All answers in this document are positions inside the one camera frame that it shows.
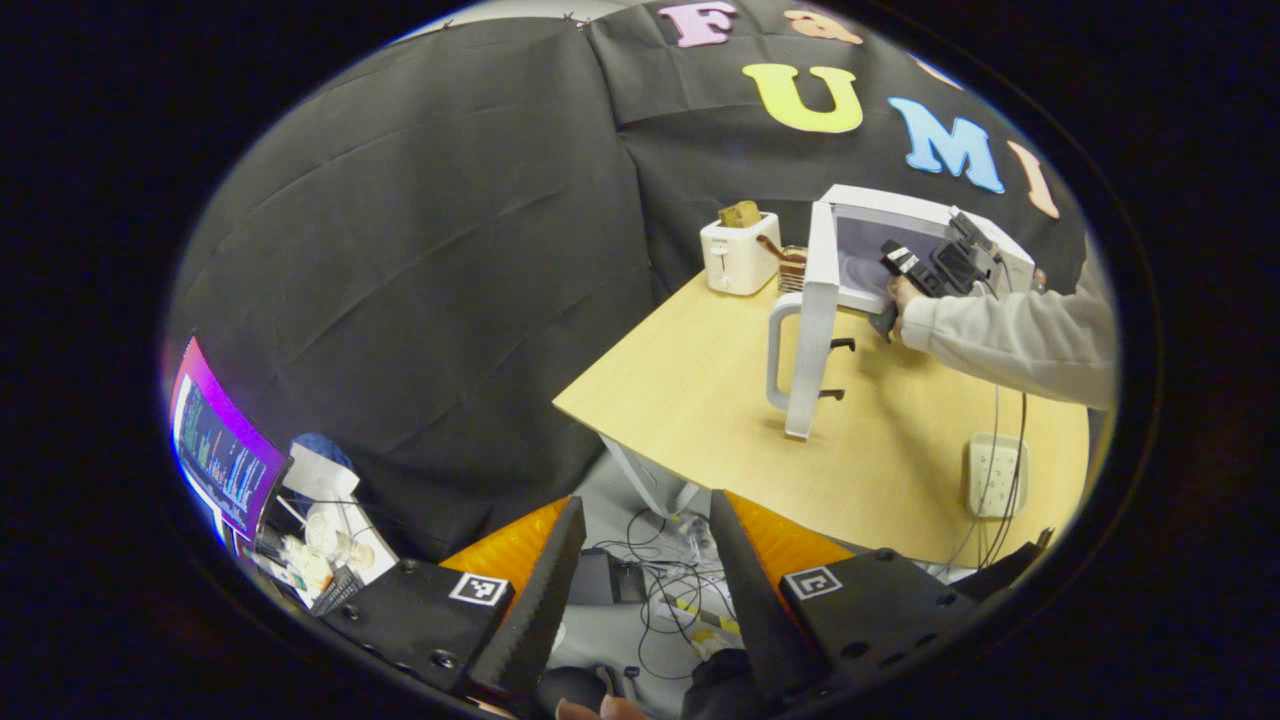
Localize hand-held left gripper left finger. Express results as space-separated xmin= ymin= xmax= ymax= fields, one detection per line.
xmin=318 ymin=496 xmax=587 ymax=701

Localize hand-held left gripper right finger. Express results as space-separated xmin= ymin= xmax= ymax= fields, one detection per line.
xmin=710 ymin=490 xmax=986 ymax=701

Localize white microwave oven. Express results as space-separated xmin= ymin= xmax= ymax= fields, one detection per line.
xmin=766 ymin=184 xmax=1037 ymax=441

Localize black floor box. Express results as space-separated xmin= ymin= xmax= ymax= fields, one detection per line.
xmin=568 ymin=548 xmax=649 ymax=607

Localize person's dark trouser leg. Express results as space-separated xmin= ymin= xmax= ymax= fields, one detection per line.
xmin=683 ymin=648 xmax=801 ymax=720

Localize black shoe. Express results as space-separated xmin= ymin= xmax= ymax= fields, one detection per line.
xmin=533 ymin=665 xmax=623 ymax=717

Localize white table leg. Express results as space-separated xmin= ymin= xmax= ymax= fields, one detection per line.
xmin=600 ymin=435 xmax=701 ymax=517

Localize white toaster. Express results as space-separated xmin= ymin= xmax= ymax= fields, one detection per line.
xmin=700 ymin=212 xmax=782 ymax=297

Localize box of white items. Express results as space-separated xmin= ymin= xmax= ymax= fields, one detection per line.
xmin=250 ymin=495 xmax=399 ymax=613

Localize white power strip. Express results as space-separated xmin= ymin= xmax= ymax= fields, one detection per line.
xmin=966 ymin=432 xmax=1031 ymax=520

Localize white paper carton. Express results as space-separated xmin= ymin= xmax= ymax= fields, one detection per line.
xmin=283 ymin=443 xmax=361 ymax=501

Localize blue cloth item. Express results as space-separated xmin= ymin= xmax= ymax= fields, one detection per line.
xmin=292 ymin=432 xmax=353 ymax=467

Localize computer monitor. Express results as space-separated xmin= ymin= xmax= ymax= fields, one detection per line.
xmin=168 ymin=337 xmax=293 ymax=546

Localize black backdrop cloth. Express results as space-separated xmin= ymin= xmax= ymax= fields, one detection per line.
xmin=165 ymin=0 xmax=1091 ymax=561

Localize floor cable tangle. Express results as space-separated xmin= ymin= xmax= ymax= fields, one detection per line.
xmin=590 ymin=505 xmax=746 ymax=681

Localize grey power cable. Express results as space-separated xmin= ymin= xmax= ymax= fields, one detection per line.
xmin=940 ymin=385 xmax=1001 ymax=576

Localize black power cable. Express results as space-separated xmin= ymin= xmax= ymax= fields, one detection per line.
xmin=980 ymin=392 xmax=1029 ymax=571

